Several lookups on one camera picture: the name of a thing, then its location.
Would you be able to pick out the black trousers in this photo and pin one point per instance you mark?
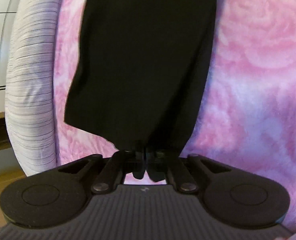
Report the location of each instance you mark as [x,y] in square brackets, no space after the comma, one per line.
[141,73]

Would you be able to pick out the grey striped duvet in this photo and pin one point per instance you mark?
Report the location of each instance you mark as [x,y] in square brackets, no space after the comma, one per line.
[29,106]

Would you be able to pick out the pink rose bed blanket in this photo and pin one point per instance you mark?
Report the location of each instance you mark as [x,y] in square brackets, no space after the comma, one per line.
[247,114]

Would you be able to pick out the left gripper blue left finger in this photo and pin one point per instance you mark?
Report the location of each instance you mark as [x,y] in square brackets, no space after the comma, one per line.
[117,167]

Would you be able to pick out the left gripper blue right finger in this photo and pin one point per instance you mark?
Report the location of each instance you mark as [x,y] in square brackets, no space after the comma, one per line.
[159,167]

